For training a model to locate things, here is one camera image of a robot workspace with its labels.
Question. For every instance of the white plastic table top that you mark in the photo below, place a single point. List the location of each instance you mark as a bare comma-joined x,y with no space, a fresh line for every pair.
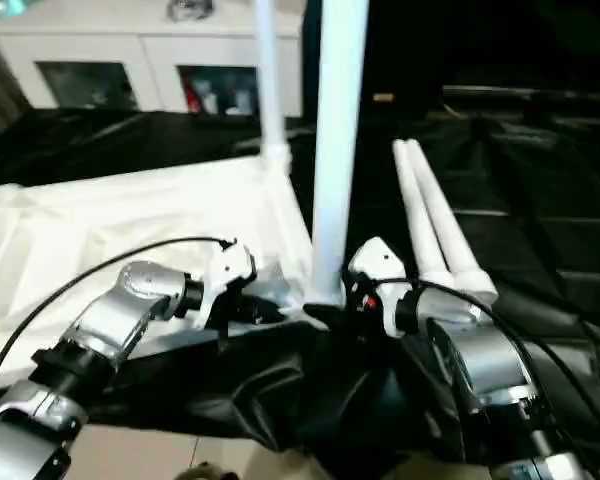
105,210

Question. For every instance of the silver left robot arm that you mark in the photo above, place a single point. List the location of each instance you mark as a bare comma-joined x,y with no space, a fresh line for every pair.
115,310

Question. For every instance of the black mat cloth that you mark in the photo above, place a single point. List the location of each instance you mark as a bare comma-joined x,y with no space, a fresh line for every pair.
505,200

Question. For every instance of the white glass-door cabinet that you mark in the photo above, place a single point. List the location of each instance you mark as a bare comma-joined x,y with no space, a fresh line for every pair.
150,65

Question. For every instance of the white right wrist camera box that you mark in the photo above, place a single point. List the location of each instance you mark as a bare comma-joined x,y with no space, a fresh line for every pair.
380,265

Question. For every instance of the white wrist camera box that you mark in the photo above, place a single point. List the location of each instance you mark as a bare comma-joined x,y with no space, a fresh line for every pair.
380,265
230,275

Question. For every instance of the grey bundle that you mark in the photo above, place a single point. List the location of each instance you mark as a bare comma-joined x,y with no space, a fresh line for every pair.
190,10

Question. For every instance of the grey metal bar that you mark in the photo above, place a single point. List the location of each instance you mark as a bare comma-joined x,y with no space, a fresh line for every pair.
530,92

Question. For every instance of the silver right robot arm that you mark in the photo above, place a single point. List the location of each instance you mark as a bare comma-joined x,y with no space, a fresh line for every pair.
485,350

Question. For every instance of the white plastic table leg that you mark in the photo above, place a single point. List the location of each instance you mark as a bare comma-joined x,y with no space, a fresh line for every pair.
271,75
445,215
420,215
337,150

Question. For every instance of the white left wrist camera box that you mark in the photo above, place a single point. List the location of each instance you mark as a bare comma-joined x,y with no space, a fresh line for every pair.
230,275

